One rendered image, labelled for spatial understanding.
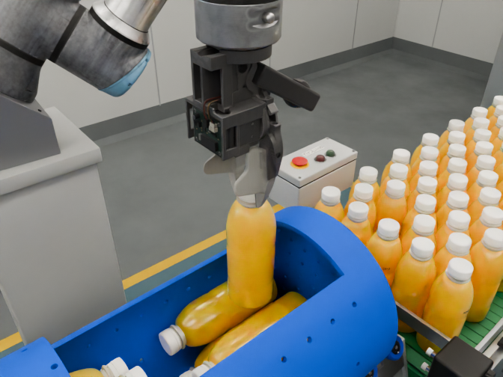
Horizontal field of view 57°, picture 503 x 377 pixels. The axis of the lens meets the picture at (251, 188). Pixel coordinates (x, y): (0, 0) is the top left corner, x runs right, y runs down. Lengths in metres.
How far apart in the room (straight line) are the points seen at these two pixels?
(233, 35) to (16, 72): 0.76
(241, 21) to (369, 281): 0.38
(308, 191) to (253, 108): 0.57
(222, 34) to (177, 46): 3.28
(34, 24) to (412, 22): 4.79
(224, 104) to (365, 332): 0.35
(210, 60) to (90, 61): 0.70
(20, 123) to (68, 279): 0.46
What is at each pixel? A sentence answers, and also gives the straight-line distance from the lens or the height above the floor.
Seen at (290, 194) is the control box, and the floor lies 1.05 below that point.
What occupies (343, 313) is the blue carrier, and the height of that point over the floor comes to 1.19.
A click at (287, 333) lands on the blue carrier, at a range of 0.57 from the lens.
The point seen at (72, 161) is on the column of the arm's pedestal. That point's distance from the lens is 1.18.
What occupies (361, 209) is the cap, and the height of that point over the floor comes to 1.11.
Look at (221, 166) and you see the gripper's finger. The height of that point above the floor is 1.34.
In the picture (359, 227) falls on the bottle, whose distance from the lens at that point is 0.95.
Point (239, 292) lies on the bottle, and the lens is 0.70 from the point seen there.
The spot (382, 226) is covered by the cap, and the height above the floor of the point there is 1.11.
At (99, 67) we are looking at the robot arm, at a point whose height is 1.29.
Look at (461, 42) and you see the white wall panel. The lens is 5.31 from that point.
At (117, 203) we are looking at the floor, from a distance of 2.93.
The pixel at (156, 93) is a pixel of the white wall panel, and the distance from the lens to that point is 3.75.
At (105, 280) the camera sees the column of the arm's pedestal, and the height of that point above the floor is 0.68.
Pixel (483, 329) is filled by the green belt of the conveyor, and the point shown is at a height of 0.90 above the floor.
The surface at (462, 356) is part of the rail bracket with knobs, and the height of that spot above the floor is 1.00.
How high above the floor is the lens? 1.65
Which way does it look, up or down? 34 degrees down
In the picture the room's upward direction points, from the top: straight up
